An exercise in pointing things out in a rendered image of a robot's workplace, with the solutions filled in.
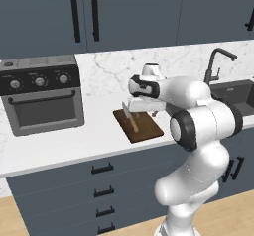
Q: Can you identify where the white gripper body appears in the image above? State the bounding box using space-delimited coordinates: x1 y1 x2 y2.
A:
127 97 167 114

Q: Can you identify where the brown wooden cutting board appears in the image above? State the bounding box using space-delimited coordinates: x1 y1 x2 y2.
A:
112 108 166 145

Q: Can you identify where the grey drawer front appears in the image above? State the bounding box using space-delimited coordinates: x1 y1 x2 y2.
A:
27 211 170 236
6 143 187 202
20 193 168 236
14 165 175 220

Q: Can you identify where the black tap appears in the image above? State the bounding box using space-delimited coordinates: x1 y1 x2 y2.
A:
203 47 238 86

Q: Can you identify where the dark grey sink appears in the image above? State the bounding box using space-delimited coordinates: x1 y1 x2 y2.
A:
209 78 254 118

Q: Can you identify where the silver toaster oven knob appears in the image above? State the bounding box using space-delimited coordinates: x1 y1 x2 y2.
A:
58 73 69 85
9 78 22 90
34 75 47 88

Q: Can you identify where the toaster oven door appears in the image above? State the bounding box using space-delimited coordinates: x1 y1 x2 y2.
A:
1 86 85 138

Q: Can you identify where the grey toaster oven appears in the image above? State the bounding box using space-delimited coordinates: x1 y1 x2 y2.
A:
0 55 85 138

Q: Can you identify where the grey base cupboard door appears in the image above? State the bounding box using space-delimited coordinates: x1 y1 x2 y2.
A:
207 137 235 204
230 126 254 196

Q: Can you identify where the knife with wooden handle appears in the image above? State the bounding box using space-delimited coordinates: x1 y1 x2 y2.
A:
121 101 140 134

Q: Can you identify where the black drawer handle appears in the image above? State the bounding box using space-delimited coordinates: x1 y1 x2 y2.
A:
95 205 116 218
92 185 115 199
96 222 117 235
90 163 115 176

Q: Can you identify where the grey wall cupboard door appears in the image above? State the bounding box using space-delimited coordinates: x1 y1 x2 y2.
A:
0 0 88 61
176 0 254 47
80 0 186 54

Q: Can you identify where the short black cupboard handle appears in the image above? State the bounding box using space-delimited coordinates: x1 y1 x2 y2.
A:
231 156 246 181
221 159 235 183

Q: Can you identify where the black toaster oven door handle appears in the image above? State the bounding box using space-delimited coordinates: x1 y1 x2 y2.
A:
7 89 77 106

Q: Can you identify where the long black cupboard handle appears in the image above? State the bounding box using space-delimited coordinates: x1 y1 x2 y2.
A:
68 0 82 44
244 9 254 33
89 0 101 43

